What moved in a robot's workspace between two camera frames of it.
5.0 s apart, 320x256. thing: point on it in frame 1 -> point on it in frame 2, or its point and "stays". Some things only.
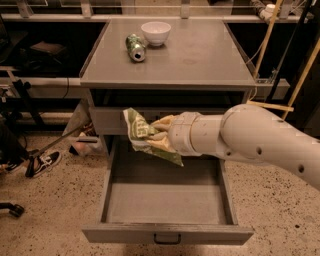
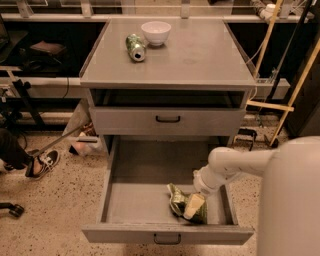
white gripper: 183,133 -> 201,185
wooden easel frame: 286,108 stays
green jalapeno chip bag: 138,130 -> 178,202
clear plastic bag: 85,141 stays
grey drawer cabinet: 163,67 stays
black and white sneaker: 38,165 stays
